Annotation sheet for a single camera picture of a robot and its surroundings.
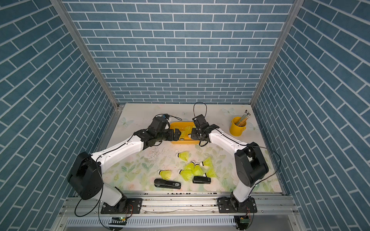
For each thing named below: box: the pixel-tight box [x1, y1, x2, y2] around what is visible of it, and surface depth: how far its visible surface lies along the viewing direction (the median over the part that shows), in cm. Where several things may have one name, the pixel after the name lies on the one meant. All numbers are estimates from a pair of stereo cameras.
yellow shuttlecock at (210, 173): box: [202, 167, 218, 179], surface depth 84 cm
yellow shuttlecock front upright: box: [193, 163, 204, 177], surface depth 86 cm
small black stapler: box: [192, 176, 212, 185], surface depth 82 cm
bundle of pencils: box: [236, 109, 252, 127], surface depth 96 cm
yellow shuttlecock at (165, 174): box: [158, 169, 172, 181], surface depth 84 cm
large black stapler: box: [154, 178, 182, 190], surface depth 79 cm
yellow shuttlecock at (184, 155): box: [176, 151, 192, 162], surface depth 93 cm
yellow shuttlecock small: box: [184, 160, 196, 171], surface depth 88 cm
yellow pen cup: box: [229, 116, 247, 137], surface depth 98 cm
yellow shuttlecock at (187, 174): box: [178, 169, 194, 182], surface depth 85 cm
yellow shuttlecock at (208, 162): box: [199, 156, 214, 168], surface depth 88 cm
